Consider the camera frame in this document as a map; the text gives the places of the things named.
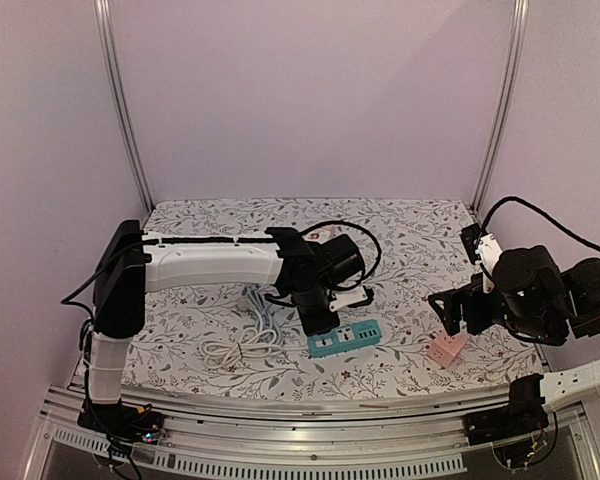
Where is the pink cube socket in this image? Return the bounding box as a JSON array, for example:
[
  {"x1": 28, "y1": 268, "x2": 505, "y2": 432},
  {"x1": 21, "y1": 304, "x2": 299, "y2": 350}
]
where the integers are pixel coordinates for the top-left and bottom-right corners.
[{"x1": 427, "y1": 332, "x2": 467, "y2": 368}]

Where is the teal power strip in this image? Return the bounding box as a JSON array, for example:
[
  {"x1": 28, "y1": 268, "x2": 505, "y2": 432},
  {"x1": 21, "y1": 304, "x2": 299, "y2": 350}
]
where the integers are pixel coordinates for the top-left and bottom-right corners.
[{"x1": 308, "y1": 320, "x2": 382, "y2": 358}]

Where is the small pink charger plug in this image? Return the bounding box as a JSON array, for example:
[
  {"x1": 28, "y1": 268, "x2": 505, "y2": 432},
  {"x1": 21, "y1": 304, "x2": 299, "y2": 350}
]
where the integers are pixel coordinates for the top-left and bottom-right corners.
[{"x1": 320, "y1": 225, "x2": 337, "y2": 240}]

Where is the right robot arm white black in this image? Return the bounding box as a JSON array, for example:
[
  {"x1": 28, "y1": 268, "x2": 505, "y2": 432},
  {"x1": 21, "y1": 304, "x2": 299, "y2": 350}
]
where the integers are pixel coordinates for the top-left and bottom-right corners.
[{"x1": 428, "y1": 245, "x2": 600, "y2": 445}]

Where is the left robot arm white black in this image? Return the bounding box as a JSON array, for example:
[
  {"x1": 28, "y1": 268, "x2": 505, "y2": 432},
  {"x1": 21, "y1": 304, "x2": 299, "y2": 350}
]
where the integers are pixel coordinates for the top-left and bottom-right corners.
[{"x1": 79, "y1": 220, "x2": 373, "y2": 438}]

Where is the floral patterned table mat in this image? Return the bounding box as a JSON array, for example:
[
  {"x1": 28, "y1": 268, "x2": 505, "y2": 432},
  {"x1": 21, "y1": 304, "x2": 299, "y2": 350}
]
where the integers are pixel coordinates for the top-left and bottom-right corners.
[{"x1": 123, "y1": 199, "x2": 542, "y2": 403}]

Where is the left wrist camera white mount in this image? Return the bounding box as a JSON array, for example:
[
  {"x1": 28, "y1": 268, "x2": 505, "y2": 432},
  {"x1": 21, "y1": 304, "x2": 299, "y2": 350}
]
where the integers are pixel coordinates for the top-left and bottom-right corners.
[{"x1": 329, "y1": 286, "x2": 374, "y2": 312}]

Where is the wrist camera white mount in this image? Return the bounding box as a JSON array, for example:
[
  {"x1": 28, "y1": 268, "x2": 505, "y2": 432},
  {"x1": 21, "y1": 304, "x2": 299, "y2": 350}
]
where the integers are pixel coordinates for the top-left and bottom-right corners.
[
  {"x1": 329, "y1": 286, "x2": 374, "y2": 312},
  {"x1": 460, "y1": 223, "x2": 502, "y2": 293}
]

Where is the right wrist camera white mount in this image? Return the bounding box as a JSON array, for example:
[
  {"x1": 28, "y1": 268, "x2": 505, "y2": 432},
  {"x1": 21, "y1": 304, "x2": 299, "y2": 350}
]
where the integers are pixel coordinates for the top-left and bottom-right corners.
[{"x1": 460, "y1": 223, "x2": 502, "y2": 293}]

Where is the white coiled power cord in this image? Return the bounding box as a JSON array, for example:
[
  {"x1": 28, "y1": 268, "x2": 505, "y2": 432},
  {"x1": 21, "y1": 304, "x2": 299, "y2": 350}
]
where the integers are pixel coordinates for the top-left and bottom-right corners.
[{"x1": 199, "y1": 329, "x2": 286, "y2": 371}]

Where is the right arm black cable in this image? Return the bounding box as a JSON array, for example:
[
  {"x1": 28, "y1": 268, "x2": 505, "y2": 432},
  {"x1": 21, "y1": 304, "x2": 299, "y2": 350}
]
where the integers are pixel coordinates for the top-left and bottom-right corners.
[{"x1": 479, "y1": 195, "x2": 600, "y2": 276}]

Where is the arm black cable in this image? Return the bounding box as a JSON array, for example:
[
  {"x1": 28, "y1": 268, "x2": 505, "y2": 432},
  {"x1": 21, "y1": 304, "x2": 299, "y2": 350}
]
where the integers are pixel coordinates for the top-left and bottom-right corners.
[
  {"x1": 62, "y1": 222, "x2": 383, "y2": 311},
  {"x1": 479, "y1": 195, "x2": 600, "y2": 276}
]

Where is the front aluminium rail base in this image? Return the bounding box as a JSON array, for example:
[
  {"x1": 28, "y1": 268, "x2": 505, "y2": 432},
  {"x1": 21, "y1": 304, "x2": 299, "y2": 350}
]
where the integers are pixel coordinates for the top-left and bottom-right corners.
[{"x1": 22, "y1": 387, "x2": 596, "y2": 480}]

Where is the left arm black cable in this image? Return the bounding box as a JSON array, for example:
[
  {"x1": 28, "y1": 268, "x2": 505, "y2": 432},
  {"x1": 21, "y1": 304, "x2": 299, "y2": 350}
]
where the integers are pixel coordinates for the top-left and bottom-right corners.
[{"x1": 62, "y1": 222, "x2": 383, "y2": 311}]

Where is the right aluminium frame post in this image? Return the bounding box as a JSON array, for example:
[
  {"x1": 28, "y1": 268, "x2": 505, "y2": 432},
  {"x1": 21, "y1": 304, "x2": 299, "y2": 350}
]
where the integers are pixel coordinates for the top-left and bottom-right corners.
[{"x1": 470, "y1": 0, "x2": 529, "y2": 214}]

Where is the aluminium frame post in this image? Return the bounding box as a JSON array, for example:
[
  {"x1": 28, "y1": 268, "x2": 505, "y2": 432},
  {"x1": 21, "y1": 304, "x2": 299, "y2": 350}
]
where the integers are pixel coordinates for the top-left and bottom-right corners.
[
  {"x1": 93, "y1": 0, "x2": 155, "y2": 214},
  {"x1": 470, "y1": 0, "x2": 529, "y2": 214}
]

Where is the left aluminium frame post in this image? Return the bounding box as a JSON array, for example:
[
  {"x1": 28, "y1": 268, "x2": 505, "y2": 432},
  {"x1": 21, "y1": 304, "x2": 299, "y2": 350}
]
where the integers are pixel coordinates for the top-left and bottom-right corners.
[{"x1": 93, "y1": 0, "x2": 155, "y2": 214}]

